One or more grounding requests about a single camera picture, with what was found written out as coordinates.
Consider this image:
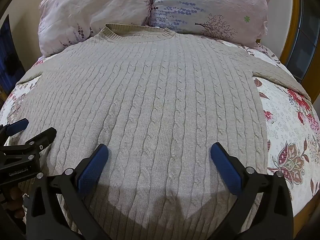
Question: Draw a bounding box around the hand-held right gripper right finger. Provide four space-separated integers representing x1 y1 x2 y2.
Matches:
206 142 294 240

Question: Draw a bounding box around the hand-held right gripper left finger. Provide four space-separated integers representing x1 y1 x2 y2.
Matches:
26 144 112 240

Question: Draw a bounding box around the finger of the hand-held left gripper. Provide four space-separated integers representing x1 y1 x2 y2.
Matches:
0 119 29 140
0 127 57 160

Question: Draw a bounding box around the beige cable-knit sweater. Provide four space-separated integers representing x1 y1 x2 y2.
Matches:
14 23 313 240

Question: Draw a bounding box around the person's left hand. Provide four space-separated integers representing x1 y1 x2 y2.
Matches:
5 186 26 220

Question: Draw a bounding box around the floral bed sheet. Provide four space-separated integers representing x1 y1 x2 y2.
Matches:
0 42 320 218

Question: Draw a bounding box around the dark blue curtain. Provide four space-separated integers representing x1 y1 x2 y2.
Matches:
0 14 25 96

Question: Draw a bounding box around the pink floral pillow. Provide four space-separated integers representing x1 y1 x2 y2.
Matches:
149 0 275 48
37 0 153 58

